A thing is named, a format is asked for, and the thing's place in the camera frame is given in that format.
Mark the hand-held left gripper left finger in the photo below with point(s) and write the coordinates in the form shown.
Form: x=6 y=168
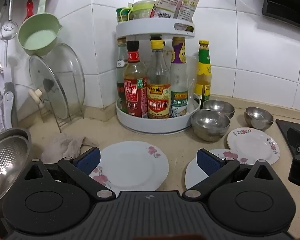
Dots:
x=88 y=160

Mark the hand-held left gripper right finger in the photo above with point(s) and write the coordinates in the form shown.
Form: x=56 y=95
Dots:
x=210 y=163

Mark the white floral plate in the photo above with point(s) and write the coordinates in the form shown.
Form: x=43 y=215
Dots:
x=191 y=176
x=250 y=142
x=130 y=165

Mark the stainless steel bowl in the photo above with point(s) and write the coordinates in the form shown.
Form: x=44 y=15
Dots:
x=259 y=120
x=218 y=106
x=210 y=127

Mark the pale dish rag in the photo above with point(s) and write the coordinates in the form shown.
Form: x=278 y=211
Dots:
x=62 y=145

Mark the white two-tier rotating rack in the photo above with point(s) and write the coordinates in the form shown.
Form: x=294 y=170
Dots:
x=152 y=127

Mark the red label sauce bottle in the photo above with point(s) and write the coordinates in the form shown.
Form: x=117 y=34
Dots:
x=135 y=95

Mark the stainless steel colander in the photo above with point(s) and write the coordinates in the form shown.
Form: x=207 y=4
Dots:
x=7 y=160

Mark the yellow cap vinegar bottle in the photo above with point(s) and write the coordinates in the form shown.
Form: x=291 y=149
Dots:
x=158 y=100

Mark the black gas stove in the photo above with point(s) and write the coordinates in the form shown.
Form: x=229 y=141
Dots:
x=284 y=127

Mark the large glass pot lid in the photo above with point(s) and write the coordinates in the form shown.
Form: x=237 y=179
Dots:
x=73 y=75

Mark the clear glass bottle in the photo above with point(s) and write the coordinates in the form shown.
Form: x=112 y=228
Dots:
x=121 y=75

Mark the green yellow label oil bottle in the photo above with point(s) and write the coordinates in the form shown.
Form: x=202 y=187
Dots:
x=203 y=67

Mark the glass pot lid beige knob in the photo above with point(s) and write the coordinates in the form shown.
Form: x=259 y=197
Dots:
x=46 y=70

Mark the purple label sauce bottle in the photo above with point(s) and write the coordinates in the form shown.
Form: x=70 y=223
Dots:
x=178 y=52

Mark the white plastic kitchen tool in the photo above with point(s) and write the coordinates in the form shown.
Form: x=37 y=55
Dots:
x=3 y=80

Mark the green plastic water ladle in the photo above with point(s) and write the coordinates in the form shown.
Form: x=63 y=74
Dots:
x=39 y=40

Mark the small green jar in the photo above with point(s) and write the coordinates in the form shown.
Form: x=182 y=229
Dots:
x=121 y=15

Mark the metal slotted spoon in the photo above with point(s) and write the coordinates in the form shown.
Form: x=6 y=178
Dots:
x=9 y=30

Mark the white blue seasoning packet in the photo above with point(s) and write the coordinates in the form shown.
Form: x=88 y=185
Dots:
x=188 y=5

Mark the green lid jar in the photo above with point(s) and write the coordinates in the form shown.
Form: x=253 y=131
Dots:
x=142 y=6

